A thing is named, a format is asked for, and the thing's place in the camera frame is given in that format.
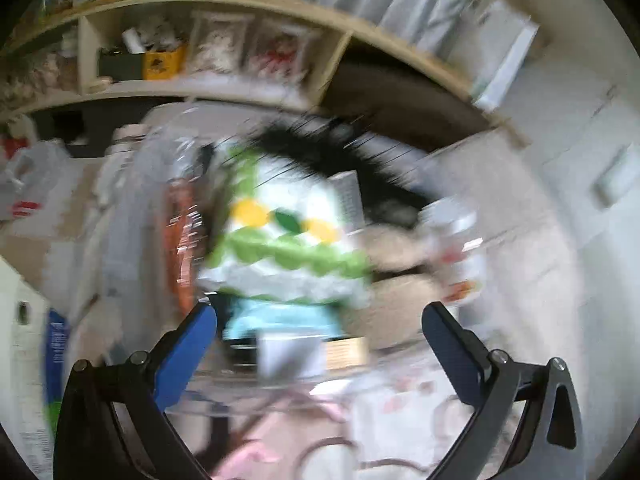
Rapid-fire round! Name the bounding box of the wooden shelf unit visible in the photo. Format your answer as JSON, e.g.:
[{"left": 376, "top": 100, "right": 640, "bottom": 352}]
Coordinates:
[{"left": 0, "top": 0, "right": 532, "bottom": 147}]

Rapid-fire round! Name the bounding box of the pink bunny stand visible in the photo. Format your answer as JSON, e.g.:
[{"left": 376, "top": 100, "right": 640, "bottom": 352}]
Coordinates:
[{"left": 210, "top": 394, "right": 352, "bottom": 480}]

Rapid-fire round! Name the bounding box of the clear plastic storage bin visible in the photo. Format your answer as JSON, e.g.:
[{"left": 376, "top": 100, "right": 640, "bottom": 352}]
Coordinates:
[{"left": 100, "top": 105, "right": 493, "bottom": 408}]

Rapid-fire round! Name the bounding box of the green blue carton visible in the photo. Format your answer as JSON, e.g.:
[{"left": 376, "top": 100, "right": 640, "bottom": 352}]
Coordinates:
[{"left": 44, "top": 308, "right": 69, "bottom": 427}]

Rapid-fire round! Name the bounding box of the white wall switch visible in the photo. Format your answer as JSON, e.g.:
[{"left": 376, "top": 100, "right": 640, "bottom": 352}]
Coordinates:
[{"left": 594, "top": 144, "right": 640, "bottom": 207}]

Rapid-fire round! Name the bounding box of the white paper bag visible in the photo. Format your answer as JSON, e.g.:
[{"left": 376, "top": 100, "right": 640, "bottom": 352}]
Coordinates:
[{"left": 471, "top": 0, "right": 540, "bottom": 114}]

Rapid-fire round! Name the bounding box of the teal cloth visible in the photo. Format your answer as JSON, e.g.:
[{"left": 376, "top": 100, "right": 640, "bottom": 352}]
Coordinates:
[{"left": 222, "top": 300, "right": 346, "bottom": 342}]

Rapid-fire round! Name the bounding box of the white plastic bag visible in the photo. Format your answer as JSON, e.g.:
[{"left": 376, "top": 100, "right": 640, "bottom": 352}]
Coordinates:
[{"left": 0, "top": 139, "right": 72, "bottom": 222}]

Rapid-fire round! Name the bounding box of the green dotted packet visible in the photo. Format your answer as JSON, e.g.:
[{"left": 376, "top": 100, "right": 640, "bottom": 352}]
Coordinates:
[{"left": 200, "top": 150, "right": 376, "bottom": 307}]

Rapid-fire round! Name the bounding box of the white shoebox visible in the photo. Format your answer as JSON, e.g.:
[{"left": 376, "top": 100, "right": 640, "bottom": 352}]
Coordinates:
[{"left": 0, "top": 255, "right": 55, "bottom": 480}]

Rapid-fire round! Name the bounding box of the yellow box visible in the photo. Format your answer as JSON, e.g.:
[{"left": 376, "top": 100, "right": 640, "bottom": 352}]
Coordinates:
[{"left": 143, "top": 46, "right": 187, "bottom": 81}]

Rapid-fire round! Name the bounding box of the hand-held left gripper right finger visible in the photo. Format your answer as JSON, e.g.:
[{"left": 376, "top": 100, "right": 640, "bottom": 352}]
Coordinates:
[{"left": 421, "top": 301, "right": 586, "bottom": 480}]

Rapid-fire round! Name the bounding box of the wooden paddle brush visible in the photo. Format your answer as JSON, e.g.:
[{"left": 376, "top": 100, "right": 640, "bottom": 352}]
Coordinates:
[{"left": 324, "top": 337, "right": 372, "bottom": 369}]

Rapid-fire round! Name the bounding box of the black feathered hair claw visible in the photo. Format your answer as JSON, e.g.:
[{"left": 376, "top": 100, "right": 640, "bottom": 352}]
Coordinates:
[{"left": 245, "top": 120, "right": 433, "bottom": 228}]

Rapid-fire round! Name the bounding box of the beige plush toy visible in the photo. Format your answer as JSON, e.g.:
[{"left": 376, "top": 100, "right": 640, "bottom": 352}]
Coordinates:
[{"left": 359, "top": 225, "right": 442, "bottom": 282}]

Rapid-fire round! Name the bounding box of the orange snack packet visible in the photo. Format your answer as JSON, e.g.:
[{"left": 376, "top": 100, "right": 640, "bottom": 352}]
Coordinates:
[{"left": 166, "top": 179, "right": 202, "bottom": 312}]

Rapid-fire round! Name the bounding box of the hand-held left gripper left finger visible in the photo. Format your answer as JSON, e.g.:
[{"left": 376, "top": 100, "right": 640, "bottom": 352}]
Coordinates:
[{"left": 52, "top": 302, "right": 218, "bottom": 480}]

